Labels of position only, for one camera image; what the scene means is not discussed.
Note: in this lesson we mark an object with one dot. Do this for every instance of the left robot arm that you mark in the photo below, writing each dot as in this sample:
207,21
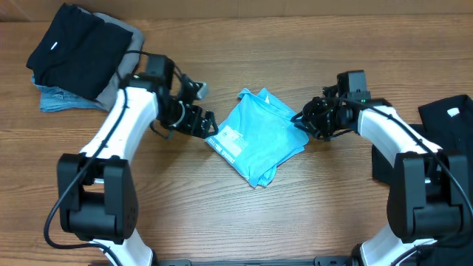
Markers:
97,204

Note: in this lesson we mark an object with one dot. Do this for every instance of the black garment at right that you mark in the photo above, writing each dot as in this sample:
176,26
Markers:
448,122

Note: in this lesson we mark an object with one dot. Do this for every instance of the folded grey garment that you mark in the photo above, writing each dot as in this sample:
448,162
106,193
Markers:
106,99

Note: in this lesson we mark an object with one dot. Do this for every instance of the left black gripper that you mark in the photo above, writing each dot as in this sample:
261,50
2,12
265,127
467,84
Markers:
192,127

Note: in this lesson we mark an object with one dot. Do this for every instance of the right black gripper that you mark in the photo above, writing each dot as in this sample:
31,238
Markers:
315,119

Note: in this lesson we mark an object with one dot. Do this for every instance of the light blue printed t-shirt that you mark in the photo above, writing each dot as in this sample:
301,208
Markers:
258,136

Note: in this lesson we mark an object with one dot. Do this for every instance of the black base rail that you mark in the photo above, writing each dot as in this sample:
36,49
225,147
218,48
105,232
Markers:
244,262

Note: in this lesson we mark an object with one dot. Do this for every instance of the folded blue jeans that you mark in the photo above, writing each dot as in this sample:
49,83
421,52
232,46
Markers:
55,99

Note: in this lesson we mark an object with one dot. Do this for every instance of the folded black garment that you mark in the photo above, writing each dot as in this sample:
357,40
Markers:
79,52

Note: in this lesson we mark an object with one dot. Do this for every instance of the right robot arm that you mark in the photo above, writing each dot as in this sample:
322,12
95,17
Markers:
428,206

